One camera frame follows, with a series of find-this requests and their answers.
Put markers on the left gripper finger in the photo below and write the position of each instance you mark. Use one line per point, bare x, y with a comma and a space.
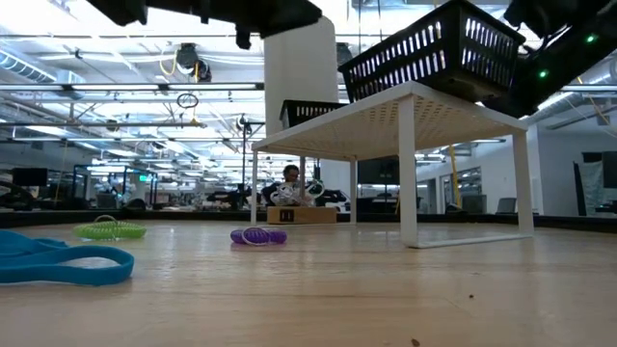
284, 14

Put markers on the white perforated shelf riser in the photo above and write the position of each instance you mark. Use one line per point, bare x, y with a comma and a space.
376, 125

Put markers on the black slotted plastic basket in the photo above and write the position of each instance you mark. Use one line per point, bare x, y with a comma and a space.
456, 43
313, 102

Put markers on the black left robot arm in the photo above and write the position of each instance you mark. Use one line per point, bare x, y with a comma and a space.
120, 12

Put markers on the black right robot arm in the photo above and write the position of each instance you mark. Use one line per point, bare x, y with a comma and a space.
569, 62

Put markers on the white cylinder bin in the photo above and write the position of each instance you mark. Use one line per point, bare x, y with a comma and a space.
301, 62

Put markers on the person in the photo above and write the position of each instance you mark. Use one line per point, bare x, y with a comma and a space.
290, 173

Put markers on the black equipment cabinet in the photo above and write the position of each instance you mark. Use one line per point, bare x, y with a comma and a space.
378, 171

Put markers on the brown cardboard box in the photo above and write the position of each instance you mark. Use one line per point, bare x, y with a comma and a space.
301, 215

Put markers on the black computer monitor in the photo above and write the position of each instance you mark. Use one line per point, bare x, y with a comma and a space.
30, 177

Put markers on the blue rubber band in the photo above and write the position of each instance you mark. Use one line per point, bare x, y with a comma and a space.
29, 241
96, 274

